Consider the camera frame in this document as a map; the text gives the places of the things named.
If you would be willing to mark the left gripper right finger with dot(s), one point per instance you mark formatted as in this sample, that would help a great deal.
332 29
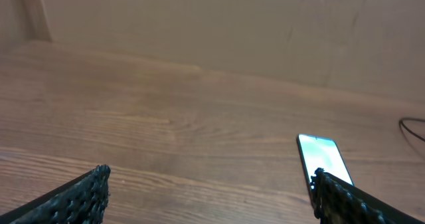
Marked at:
336 201

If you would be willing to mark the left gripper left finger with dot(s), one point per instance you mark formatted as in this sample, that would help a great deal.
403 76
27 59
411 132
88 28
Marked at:
82 200

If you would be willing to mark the Samsung Galaxy smartphone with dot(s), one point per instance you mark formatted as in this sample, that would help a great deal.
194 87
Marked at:
320 152

